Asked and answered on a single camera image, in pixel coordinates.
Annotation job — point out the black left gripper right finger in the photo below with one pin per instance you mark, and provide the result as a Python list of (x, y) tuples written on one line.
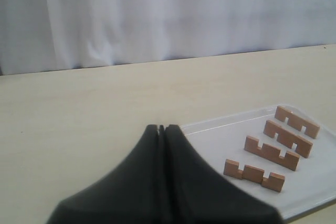
[(199, 194)]

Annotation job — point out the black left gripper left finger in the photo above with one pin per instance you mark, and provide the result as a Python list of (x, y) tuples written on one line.
[(138, 190)]

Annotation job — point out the wooden slat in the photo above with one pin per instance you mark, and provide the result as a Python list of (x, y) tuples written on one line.
[(253, 174)]

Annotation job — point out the wooden slat horizontal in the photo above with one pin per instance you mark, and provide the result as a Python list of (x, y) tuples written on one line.
[(271, 153)]

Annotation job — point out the wooden slat vertical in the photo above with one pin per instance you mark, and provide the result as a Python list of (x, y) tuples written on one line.
[(286, 115), (288, 139)]

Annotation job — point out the white curtain backdrop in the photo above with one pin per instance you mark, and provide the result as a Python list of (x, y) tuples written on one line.
[(47, 35)]

